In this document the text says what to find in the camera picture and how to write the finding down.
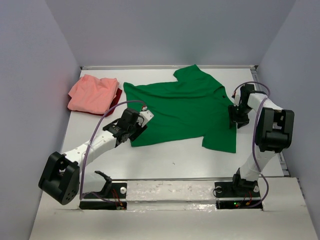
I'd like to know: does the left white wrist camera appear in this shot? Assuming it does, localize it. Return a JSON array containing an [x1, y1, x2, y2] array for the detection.
[[137, 106, 154, 127]]

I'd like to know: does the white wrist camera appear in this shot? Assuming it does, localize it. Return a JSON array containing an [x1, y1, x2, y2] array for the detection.
[[231, 85, 247, 106], [137, 106, 154, 127]]

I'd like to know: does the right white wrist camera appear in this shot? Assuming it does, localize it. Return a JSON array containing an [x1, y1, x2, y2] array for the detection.
[[231, 85, 247, 106]]

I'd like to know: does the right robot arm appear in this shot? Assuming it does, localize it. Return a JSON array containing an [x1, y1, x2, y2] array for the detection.
[[228, 81, 295, 196]]

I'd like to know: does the green t shirt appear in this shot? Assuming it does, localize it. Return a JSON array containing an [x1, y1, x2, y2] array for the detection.
[[123, 65, 237, 154]]

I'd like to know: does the pink folded t shirt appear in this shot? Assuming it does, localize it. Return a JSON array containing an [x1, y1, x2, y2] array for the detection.
[[67, 74, 119, 115]]

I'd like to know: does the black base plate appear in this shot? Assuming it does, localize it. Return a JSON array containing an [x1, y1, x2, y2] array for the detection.
[[212, 181, 263, 210], [79, 181, 128, 211]]

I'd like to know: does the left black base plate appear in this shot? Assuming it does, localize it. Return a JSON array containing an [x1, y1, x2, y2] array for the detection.
[[79, 181, 128, 211]]

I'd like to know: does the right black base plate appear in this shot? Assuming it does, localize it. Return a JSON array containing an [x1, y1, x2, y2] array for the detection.
[[212, 181, 263, 210]]

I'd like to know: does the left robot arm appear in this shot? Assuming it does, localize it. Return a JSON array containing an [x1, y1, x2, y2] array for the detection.
[[38, 108, 154, 205]]

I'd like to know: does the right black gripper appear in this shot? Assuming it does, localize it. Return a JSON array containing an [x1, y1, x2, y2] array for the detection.
[[228, 103, 253, 129]]

